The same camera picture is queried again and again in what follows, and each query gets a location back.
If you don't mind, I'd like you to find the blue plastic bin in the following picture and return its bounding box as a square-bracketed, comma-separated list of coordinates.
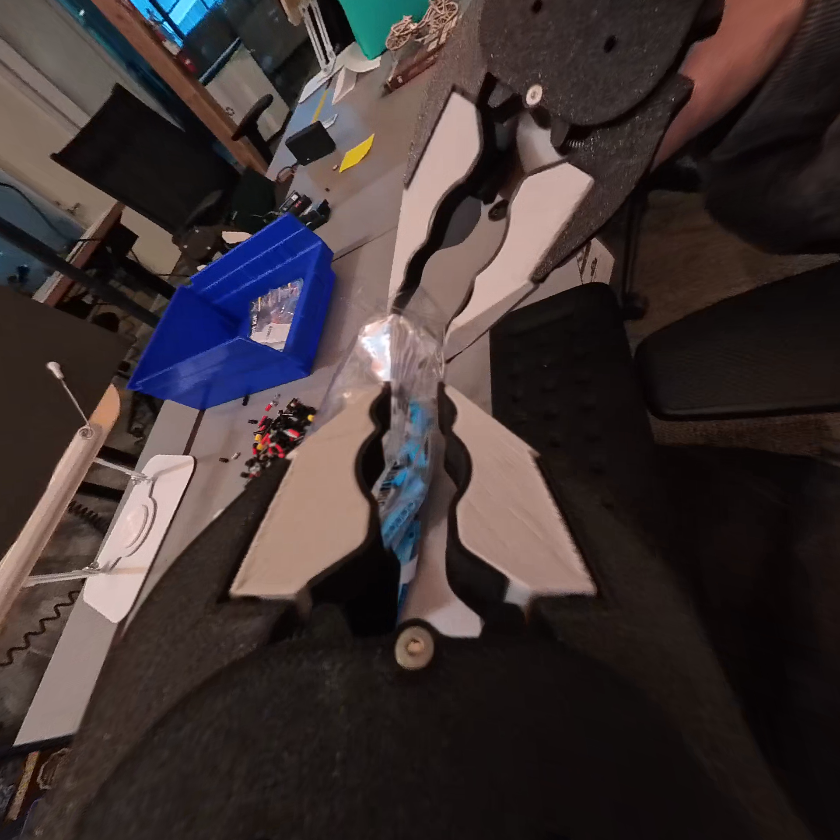
[128, 213, 337, 411]

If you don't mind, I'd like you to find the grey desk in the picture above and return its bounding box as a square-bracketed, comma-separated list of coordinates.
[13, 39, 500, 749]

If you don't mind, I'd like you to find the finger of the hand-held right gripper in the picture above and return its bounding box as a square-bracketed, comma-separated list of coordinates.
[445, 159, 596, 360]
[387, 88, 487, 316]

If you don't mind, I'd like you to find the clear bag of grey parts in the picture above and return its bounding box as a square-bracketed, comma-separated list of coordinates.
[325, 289, 460, 631]

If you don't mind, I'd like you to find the black desk monitor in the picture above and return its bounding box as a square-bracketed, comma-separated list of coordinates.
[51, 82, 240, 231]

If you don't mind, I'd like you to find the small black box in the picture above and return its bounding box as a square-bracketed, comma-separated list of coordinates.
[285, 120, 336, 166]

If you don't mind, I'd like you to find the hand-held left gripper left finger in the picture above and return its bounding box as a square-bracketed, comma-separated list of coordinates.
[228, 384, 395, 621]

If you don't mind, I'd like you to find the yellow sticky note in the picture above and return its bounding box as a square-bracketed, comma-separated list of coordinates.
[339, 133, 376, 173]

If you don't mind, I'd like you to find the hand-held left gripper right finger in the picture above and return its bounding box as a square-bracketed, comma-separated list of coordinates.
[436, 382, 599, 610]

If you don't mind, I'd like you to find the pile of small toy pegs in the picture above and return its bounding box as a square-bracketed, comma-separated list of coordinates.
[239, 394, 319, 480]

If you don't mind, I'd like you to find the beige rope coil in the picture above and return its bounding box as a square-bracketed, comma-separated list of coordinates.
[384, 0, 460, 53]

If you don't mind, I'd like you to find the black partition panel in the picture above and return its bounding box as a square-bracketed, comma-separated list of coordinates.
[0, 285, 132, 559]

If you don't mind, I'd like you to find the person's right hand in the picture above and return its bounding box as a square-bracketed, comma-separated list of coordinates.
[656, 0, 808, 169]

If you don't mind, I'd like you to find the black office chair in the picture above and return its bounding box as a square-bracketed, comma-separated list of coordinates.
[633, 262, 840, 421]

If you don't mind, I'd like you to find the black coiled cable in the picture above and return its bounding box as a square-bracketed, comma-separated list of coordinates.
[0, 505, 112, 667]

